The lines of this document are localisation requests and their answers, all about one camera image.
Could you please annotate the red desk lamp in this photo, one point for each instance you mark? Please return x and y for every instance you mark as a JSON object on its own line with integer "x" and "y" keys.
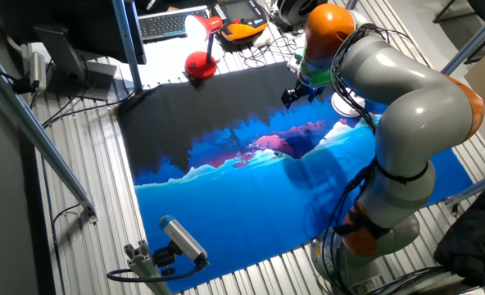
{"x": 200, "y": 65}

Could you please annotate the small white adapter box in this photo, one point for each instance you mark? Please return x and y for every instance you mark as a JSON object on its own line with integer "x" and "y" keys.
{"x": 295, "y": 60}

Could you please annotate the blue landscape print mat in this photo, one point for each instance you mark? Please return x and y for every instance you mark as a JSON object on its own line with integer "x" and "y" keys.
{"x": 246, "y": 196}

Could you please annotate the silver camera with blue end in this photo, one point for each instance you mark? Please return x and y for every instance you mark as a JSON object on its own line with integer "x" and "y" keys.
{"x": 183, "y": 239}

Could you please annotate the forearm in black sleeve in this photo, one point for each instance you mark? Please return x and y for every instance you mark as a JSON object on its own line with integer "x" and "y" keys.
{"x": 152, "y": 4}

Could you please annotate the black computer keyboard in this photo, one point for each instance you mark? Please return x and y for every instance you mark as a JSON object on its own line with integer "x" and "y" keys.
{"x": 164, "y": 22}

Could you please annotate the long slanted aluminium frame beam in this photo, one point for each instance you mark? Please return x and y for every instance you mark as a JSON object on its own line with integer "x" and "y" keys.
{"x": 37, "y": 135}

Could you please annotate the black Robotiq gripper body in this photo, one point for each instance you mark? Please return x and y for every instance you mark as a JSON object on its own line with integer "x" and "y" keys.
{"x": 310, "y": 91}

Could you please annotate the upright aluminium frame post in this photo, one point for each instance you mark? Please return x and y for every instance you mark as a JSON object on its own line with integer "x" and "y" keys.
{"x": 126, "y": 41}
{"x": 352, "y": 3}

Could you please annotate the orange grey teach pendant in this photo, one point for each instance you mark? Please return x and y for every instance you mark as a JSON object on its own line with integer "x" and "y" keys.
{"x": 242, "y": 30}

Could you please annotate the short aluminium extrusion mount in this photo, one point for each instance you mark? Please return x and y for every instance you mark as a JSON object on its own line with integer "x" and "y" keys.
{"x": 144, "y": 264}

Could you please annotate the black computer monitor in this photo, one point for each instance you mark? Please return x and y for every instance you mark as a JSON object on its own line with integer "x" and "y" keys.
{"x": 82, "y": 24}

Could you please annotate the black camera ball mount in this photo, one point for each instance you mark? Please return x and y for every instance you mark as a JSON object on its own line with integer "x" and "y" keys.
{"x": 164, "y": 257}

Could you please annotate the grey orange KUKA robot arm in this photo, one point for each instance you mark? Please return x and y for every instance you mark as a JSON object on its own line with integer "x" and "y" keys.
{"x": 410, "y": 123}

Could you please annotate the black office chair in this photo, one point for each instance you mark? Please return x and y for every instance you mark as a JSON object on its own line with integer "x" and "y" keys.
{"x": 484, "y": 8}

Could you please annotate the grey monitor stand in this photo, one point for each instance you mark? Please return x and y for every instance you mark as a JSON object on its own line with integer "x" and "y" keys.
{"x": 62, "y": 53}

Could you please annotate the black cloth bundle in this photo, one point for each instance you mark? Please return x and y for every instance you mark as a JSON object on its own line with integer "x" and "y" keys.
{"x": 472, "y": 246}

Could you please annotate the small silver clamped camera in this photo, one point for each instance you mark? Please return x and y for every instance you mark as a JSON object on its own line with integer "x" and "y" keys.
{"x": 37, "y": 71}

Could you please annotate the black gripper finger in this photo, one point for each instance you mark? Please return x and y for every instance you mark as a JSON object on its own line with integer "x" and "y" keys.
{"x": 287, "y": 99}
{"x": 294, "y": 91}

